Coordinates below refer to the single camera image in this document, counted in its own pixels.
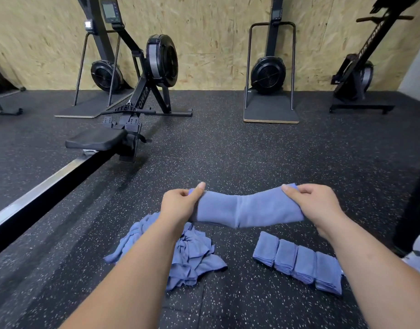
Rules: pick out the black printed punching bag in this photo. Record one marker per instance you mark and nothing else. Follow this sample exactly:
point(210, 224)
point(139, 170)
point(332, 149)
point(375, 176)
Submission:
point(415, 212)

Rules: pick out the white perforated metal rack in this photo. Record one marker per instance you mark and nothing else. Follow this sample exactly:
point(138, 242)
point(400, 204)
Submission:
point(419, 260)

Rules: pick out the blue towel pile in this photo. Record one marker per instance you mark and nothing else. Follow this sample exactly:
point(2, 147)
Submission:
point(189, 260)

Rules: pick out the black upright exercise machine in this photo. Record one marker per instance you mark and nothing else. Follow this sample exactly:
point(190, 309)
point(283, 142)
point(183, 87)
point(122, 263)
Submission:
point(352, 77)

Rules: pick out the person's left hand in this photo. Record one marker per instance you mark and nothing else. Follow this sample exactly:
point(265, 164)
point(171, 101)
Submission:
point(179, 207)

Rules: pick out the person's right hand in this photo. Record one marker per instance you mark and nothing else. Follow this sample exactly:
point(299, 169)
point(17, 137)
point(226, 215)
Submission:
point(319, 205)

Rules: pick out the person's left forearm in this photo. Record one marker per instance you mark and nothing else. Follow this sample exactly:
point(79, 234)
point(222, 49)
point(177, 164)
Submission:
point(124, 281)

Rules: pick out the black rowing machine with rail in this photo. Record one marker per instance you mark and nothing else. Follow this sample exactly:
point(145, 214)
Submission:
point(73, 171)

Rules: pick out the blue towel with wave print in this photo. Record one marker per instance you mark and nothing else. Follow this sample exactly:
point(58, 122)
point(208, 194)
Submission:
point(248, 207)
point(328, 274)

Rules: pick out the person's right forearm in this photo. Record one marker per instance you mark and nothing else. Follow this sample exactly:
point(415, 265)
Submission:
point(381, 277)

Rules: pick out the plain blue towel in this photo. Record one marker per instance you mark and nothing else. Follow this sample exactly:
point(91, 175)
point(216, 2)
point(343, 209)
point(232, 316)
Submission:
point(285, 257)
point(305, 265)

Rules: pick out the black ski trainer wooden-edged platform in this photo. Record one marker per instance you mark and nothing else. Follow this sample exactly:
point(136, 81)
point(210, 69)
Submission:
point(268, 73)

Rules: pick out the black ski trainer grey platform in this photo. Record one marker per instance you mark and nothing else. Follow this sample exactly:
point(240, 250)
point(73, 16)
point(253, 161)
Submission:
point(104, 73)

